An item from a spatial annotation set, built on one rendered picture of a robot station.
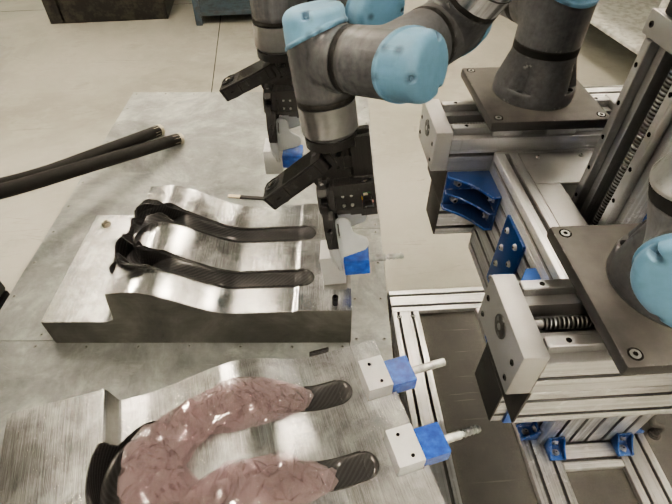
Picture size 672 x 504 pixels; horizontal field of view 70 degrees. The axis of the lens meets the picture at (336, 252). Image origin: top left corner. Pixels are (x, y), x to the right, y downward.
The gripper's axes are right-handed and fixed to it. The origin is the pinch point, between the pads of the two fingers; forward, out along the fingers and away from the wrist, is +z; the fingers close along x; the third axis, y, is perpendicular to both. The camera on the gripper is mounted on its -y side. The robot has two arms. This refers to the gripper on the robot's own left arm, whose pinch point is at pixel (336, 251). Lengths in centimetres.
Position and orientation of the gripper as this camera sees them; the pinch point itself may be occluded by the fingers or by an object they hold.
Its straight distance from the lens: 75.5
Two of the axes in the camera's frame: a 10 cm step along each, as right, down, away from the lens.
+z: 1.4, 7.8, 6.1
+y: 9.9, -1.0, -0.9
